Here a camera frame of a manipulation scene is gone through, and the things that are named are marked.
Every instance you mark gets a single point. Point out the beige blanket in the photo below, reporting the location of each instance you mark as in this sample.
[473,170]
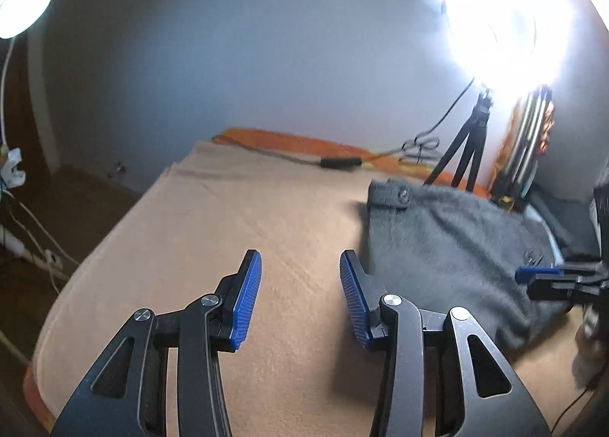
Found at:
[228,247]

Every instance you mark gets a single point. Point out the white plug adapter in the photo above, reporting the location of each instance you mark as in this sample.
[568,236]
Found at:
[12,168]

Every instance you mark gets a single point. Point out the grey pants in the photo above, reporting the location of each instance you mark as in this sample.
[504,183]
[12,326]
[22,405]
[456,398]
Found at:
[452,251]

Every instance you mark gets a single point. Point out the bundle of rods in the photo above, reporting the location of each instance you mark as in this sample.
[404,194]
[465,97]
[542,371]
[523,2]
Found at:
[528,137]

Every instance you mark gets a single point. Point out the black tripod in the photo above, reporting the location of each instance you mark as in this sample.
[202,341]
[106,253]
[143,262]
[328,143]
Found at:
[468,142]

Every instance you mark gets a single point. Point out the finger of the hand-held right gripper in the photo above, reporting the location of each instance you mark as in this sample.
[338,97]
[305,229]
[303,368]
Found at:
[540,273]

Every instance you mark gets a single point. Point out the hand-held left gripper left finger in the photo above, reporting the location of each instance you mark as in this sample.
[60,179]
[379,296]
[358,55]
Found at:
[247,297]

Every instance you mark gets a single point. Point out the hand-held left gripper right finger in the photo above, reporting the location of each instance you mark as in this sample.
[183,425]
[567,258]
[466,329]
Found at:
[354,297]

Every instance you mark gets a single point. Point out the white power strip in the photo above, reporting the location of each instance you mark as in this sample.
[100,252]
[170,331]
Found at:
[33,251]

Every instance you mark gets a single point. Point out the orange bed sheet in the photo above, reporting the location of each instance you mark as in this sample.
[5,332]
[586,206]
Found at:
[304,142]

